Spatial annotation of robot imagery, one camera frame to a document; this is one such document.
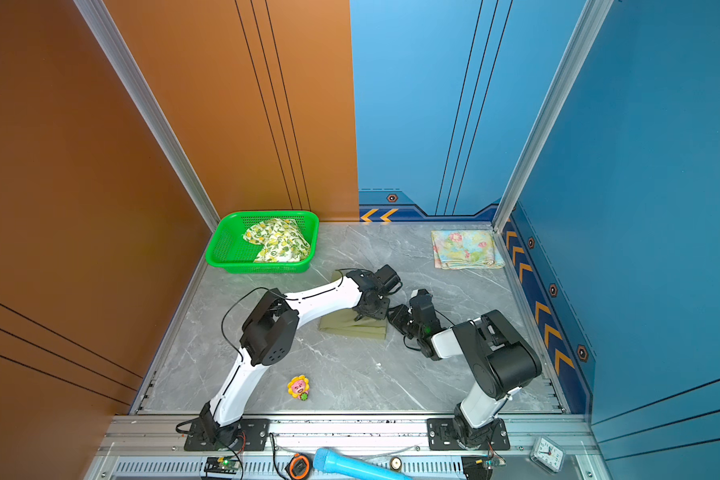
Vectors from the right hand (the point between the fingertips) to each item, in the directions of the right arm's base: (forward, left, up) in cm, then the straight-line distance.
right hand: (384, 314), depth 94 cm
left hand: (+2, +1, -1) cm, 2 cm away
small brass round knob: (-39, -2, +2) cm, 39 cm away
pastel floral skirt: (+26, -33, +1) cm, 42 cm away
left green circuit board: (-39, +40, -2) cm, 56 cm away
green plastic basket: (+25, +57, +2) cm, 62 cm away
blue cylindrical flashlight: (-39, +13, +3) cm, 41 cm away
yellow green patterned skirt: (+28, +37, +5) cm, 46 cm away
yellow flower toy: (-23, +23, +3) cm, 32 cm away
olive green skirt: (-4, +12, +2) cm, 13 cm away
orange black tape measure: (-40, +20, +2) cm, 44 cm away
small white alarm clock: (-36, -37, 0) cm, 52 cm away
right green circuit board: (-38, -25, -1) cm, 46 cm away
